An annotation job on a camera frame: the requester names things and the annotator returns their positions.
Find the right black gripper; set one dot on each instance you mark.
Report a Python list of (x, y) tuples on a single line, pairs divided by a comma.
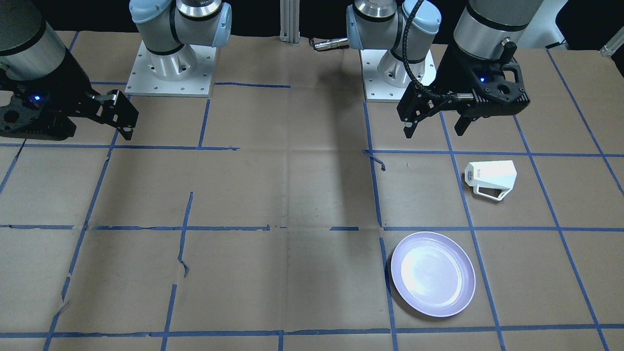
[(72, 82)]

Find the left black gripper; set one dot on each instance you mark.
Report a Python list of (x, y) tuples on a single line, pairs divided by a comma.
[(447, 74)]

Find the white faceted cup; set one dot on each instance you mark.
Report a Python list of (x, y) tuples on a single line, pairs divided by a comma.
[(491, 179)]

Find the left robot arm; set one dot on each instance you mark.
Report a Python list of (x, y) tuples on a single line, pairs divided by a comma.
[(407, 31)]

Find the lavender plate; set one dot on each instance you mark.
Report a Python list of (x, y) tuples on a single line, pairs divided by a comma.
[(433, 274)]

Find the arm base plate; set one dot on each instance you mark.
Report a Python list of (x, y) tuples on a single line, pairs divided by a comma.
[(385, 79), (187, 73)]

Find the aluminium frame post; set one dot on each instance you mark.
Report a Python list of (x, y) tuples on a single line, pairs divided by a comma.
[(289, 21)]

